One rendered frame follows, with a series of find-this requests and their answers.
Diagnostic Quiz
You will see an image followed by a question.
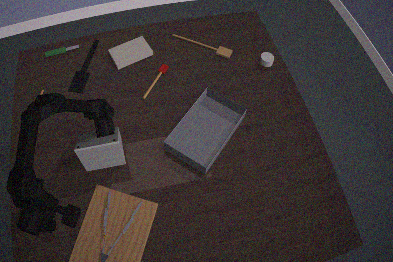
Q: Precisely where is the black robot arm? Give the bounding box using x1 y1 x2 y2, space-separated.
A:
6 93 115 236

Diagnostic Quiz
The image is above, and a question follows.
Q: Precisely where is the grey cylinder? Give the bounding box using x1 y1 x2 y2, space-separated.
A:
260 52 275 67

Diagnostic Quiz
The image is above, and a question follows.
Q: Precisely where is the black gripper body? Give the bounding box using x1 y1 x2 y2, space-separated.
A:
39 193 82 229

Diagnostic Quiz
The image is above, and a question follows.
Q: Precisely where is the wooden board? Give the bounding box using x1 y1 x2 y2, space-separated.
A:
69 184 159 262

